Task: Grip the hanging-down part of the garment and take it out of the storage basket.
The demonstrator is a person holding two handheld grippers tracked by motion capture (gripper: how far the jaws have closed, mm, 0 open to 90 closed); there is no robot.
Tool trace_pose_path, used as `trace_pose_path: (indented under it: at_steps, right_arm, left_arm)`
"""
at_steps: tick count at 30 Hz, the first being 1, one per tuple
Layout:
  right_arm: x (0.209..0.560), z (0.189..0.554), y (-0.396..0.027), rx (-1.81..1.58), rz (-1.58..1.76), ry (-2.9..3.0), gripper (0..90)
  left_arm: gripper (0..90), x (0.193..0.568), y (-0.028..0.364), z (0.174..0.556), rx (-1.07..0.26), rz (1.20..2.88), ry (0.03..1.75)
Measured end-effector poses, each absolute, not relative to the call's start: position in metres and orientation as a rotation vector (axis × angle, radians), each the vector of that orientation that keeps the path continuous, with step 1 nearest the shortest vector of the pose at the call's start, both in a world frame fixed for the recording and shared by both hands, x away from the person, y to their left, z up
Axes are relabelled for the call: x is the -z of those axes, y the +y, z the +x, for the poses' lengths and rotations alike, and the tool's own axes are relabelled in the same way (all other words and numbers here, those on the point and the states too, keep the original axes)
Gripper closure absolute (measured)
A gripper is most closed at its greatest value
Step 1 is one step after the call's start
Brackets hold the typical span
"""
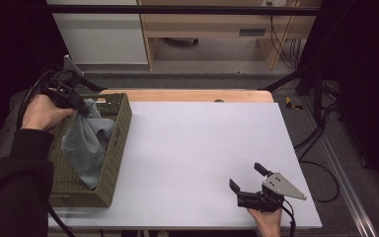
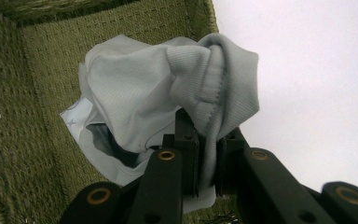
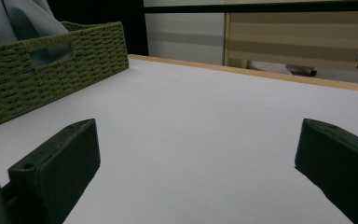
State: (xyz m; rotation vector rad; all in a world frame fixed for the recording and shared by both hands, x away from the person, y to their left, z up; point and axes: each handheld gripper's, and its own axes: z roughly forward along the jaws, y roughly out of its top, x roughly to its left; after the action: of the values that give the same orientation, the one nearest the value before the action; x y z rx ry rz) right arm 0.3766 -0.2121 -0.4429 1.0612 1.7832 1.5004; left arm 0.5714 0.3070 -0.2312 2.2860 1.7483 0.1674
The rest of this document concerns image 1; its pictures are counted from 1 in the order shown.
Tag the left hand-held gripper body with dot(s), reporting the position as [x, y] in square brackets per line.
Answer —
[61, 89]

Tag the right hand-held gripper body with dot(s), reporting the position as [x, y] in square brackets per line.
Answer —
[269, 194]

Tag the grey cloth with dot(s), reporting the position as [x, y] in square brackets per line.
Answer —
[85, 144]

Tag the green woven basket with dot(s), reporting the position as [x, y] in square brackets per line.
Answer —
[113, 158]

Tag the person's right hand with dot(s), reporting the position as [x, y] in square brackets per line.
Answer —
[267, 222]

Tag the person's left hand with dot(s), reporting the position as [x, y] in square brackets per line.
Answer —
[42, 113]

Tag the black stand leg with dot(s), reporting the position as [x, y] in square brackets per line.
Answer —
[93, 85]

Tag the white cabinet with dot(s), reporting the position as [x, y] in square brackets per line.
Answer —
[102, 36]

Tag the yellow and black tool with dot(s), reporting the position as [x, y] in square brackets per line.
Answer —
[291, 104]

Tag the black stand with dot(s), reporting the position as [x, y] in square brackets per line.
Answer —
[316, 79]

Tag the black horizontal bar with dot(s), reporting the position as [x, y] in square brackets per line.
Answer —
[177, 10]

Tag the wooden desk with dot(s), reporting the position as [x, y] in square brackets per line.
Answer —
[207, 23]

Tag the metal floor rail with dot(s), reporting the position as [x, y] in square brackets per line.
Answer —
[342, 171]

